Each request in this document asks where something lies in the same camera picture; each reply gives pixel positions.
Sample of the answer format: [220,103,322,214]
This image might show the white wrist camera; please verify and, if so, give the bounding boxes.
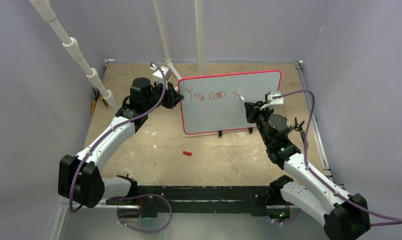
[150,65,172,84]
[260,91,284,110]

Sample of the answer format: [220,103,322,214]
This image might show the white PVC pipe frame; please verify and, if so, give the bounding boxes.
[29,0,208,112]

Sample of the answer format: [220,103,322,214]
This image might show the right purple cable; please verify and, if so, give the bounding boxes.
[272,89,402,228]

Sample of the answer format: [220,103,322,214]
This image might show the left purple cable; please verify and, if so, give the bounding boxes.
[68,62,173,234]

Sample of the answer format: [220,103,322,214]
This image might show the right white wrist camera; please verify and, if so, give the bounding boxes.
[260,91,284,110]

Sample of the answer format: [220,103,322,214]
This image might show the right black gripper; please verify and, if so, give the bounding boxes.
[246,101,276,146]

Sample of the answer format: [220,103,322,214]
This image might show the pink framed whiteboard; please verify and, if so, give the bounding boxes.
[178,70,282,135]

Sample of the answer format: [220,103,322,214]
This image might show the yellow black pliers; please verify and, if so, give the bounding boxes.
[91,88,109,115]

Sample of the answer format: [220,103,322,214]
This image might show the purple cable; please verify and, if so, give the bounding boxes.
[272,89,402,228]
[68,62,173,234]

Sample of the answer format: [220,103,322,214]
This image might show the black tool by whiteboard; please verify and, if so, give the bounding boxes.
[290,118,305,133]

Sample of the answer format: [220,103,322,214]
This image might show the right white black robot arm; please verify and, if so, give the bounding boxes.
[244,101,371,240]

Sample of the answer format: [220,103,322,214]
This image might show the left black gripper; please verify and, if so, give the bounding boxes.
[144,79,183,111]

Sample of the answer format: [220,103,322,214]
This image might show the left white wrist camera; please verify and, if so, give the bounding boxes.
[150,65,172,84]

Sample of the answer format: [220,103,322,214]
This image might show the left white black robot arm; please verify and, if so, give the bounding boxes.
[58,77,184,208]

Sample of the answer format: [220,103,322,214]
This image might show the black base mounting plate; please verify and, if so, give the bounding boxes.
[106,185,297,221]

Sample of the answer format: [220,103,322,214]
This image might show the aluminium rail frame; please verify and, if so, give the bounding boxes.
[48,59,359,240]

